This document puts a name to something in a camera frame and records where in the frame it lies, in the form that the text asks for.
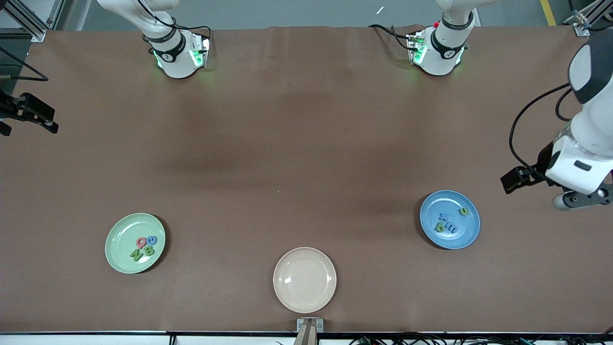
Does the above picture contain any cream round plate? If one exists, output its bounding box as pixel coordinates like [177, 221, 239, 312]
[273, 247, 337, 314]

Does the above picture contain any grey metal bracket with post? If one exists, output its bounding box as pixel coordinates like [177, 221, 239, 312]
[296, 318, 324, 345]

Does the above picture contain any blue round plate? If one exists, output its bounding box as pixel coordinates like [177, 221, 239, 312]
[420, 190, 481, 250]

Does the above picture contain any black base power cable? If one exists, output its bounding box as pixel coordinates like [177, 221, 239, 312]
[369, 24, 413, 51]

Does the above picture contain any light green round plate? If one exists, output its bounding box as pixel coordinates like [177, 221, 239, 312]
[105, 213, 166, 275]

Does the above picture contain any brown table cover sheet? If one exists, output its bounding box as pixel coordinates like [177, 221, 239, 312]
[0, 25, 613, 334]

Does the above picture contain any aluminium frame profile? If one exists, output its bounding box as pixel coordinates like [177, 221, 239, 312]
[564, 0, 613, 37]
[0, 0, 46, 43]

